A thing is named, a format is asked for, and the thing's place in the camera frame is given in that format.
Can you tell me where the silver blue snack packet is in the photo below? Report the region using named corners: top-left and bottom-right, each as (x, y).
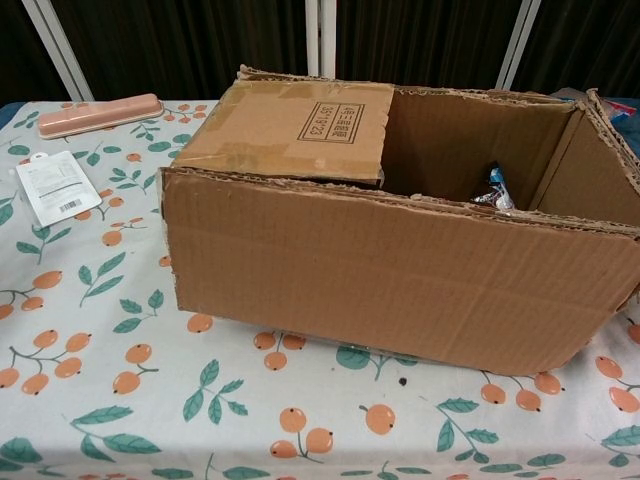
top-left (469, 162), bottom-right (517, 217)

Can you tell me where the floral orange fruit tablecloth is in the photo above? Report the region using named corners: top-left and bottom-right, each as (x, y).
top-left (0, 99), bottom-right (640, 480)

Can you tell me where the dark ribbed partition panel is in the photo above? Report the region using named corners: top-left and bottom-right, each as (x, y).
top-left (0, 0), bottom-right (69, 105)
top-left (52, 0), bottom-right (311, 102)
top-left (514, 0), bottom-right (640, 99)
top-left (333, 0), bottom-right (522, 94)

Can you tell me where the white retail card package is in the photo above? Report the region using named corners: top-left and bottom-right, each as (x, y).
top-left (14, 149), bottom-right (104, 229)

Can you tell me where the white partition post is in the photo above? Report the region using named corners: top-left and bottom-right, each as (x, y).
top-left (496, 0), bottom-right (537, 92)
top-left (22, 0), bottom-right (94, 102)
top-left (303, 0), bottom-right (338, 79)

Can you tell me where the blue red snack bag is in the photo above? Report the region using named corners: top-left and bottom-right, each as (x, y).
top-left (599, 97), bottom-right (632, 129)

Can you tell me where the large brown cardboard box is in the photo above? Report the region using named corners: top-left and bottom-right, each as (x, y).
top-left (157, 63), bottom-right (640, 377)

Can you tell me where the pink oblong plastic case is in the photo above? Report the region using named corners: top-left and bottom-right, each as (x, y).
top-left (38, 93), bottom-right (164, 139)

